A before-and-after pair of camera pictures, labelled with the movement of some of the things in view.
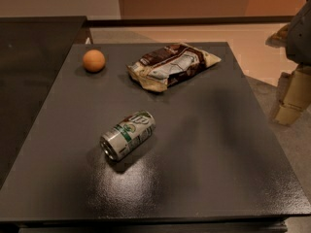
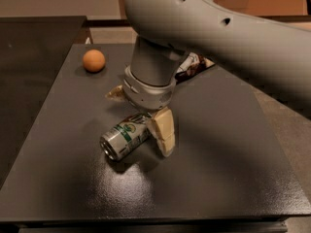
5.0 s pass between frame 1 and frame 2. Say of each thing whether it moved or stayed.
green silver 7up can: stayed
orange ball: stayed
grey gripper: moved
